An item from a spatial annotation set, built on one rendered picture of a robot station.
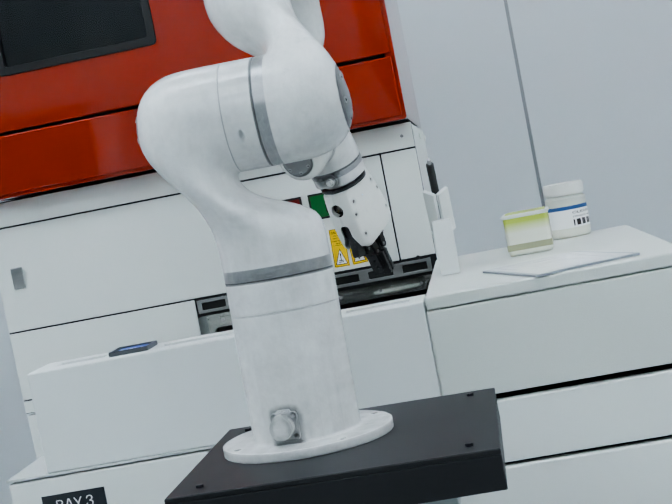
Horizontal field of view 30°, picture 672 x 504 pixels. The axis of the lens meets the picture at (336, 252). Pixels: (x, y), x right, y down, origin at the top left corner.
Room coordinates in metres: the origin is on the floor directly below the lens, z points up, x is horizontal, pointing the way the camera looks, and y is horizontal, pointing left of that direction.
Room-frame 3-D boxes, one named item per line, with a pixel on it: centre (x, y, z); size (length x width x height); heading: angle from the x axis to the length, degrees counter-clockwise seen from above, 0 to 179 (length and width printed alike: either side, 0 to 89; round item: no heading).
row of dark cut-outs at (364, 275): (2.29, 0.05, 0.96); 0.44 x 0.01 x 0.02; 83
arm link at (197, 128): (1.38, 0.10, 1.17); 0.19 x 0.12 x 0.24; 82
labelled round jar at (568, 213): (2.19, -0.41, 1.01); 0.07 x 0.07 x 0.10
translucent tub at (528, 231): (2.02, -0.31, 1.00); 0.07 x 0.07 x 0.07; 79
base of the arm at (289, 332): (1.37, 0.07, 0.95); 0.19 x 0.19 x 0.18
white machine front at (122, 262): (2.32, 0.23, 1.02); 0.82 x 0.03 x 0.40; 83
